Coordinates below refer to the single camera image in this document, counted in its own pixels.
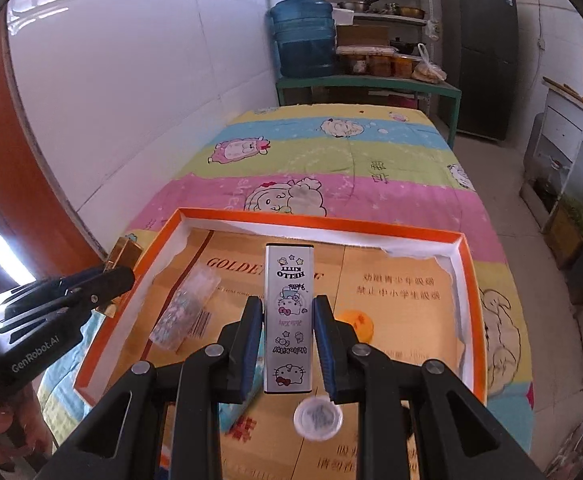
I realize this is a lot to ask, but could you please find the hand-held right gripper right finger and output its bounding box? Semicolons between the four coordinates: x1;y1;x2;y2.
312;294;547;480

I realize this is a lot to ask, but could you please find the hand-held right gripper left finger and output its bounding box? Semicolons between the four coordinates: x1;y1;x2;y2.
46;296;264;480

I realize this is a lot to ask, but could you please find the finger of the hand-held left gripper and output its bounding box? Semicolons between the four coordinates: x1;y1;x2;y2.
6;269;107;307
0;266;137;336

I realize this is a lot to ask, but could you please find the gold bar-shaped box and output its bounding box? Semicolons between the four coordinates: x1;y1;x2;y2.
91;240;144;318

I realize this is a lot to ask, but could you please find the orange ball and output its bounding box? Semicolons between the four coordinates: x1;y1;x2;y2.
335;308;372;341

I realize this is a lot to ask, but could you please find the white cartoon tin box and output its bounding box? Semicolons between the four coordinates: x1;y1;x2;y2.
262;242;316;395

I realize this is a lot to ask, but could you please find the clear glitter bottle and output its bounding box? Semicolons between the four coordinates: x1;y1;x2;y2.
148;266;222;353

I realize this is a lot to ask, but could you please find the orange-rimmed cardboard box tray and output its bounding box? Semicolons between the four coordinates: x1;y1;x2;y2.
72;206;488;480

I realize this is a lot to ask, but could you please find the person's left hand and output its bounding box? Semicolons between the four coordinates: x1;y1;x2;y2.
0;382;54;471

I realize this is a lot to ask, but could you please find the white bottle cap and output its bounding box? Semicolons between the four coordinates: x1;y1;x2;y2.
293;399;345;442

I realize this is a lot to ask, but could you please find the red-brown wooden door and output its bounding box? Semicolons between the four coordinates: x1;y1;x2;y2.
0;10;109;271

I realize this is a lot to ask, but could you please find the printed cartoon blanket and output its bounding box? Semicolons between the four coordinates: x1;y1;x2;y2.
36;104;535;426

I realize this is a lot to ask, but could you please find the colourful plastic bag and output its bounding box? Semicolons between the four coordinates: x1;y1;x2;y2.
556;410;583;476

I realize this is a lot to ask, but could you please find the green metal shelf rack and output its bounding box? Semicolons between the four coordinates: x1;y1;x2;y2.
275;0;462;151

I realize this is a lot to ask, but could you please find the wooden planter with plant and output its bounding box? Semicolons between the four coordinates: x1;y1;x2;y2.
544;195;583;268

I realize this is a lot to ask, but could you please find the row of brown jars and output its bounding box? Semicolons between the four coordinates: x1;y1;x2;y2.
336;46;422;77

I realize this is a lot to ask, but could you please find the white plastic bag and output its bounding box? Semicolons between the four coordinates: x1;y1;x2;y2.
411;42;448;83

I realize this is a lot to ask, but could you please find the blue water jug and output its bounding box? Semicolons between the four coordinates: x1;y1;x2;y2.
270;0;337;79

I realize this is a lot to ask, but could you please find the black cooking pot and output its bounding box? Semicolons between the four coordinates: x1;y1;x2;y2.
389;36;421;56

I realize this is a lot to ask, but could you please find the brown cardboard box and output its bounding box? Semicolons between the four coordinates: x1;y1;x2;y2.
336;25;389;47

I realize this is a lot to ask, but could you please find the white kitchen counter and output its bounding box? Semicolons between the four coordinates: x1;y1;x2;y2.
519;77;583;386

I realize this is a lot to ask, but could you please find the dark grey refrigerator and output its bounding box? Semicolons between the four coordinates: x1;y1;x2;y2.
439;0;521;147

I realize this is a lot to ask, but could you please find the row of metal pots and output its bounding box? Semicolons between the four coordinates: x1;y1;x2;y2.
339;0;427;18

